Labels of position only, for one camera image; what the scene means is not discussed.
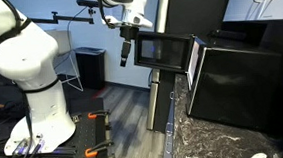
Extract black camera bar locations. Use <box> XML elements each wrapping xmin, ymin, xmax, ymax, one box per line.
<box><xmin>76</xmin><ymin>0</ymin><xmax>104</xmax><ymax>10</ymax></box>

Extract black perforated breadboard base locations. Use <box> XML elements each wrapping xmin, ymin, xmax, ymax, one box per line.
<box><xmin>0</xmin><ymin>107</ymin><xmax>117</xmax><ymax>158</ymax></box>

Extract white wire-leg chair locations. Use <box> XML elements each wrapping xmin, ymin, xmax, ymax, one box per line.
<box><xmin>46</xmin><ymin>27</ymin><xmax>85</xmax><ymax>94</ymax></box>

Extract black trash bin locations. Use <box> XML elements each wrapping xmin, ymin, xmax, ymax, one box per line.
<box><xmin>73</xmin><ymin>44</ymin><xmax>110</xmax><ymax>92</ymax></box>

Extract black microwave door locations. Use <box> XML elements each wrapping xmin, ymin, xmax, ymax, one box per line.
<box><xmin>131</xmin><ymin>27</ymin><xmax>197</xmax><ymax>77</ymax></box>

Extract small white countertop object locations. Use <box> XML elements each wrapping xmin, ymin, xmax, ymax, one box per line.
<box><xmin>248</xmin><ymin>151</ymin><xmax>268</xmax><ymax>158</ymax></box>

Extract short silver refrigerator handle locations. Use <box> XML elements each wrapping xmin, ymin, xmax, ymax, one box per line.
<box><xmin>143</xmin><ymin>80</ymin><xmax>165</xmax><ymax>132</ymax></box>

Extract black base cable bundle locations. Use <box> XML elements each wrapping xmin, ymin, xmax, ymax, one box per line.
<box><xmin>0</xmin><ymin>135</ymin><xmax>49</xmax><ymax>158</ymax></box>

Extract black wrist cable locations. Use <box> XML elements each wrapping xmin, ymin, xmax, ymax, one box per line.
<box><xmin>96</xmin><ymin>0</ymin><xmax>116</xmax><ymax>30</ymax></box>

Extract long silver refrigerator handle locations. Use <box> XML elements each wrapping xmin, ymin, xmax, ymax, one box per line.
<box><xmin>152</xmin><ymin>0</ymin><xmax>174</xmax><ymax>34</ymax></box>

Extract black refrigerator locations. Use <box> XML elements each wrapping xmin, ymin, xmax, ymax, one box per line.
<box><xmin>137</xmin><ymin>0</ymin><xmax>245</xmax><ymax>135</ymax></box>

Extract orange black clamp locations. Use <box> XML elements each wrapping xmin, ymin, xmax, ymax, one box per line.
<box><xmin>83</xmin><ymin>139</ymin><xmax>117</xmax><ymax>158</ymax></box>
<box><xmin>87</xmin><ymin>108</ymin><xmax>111</xmax><ymax>121</ymax></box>

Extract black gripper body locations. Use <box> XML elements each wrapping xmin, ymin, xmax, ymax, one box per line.
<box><xmin>119</xmin><ymin>24</ymin><xmax>141</xmax><ymax>42</ymax></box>

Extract black microwave oven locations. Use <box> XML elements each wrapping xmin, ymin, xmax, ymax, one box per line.
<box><xmin>181</xmin><ymin>28</ymin><xmax>283</xmax><ymax>139</ymax></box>

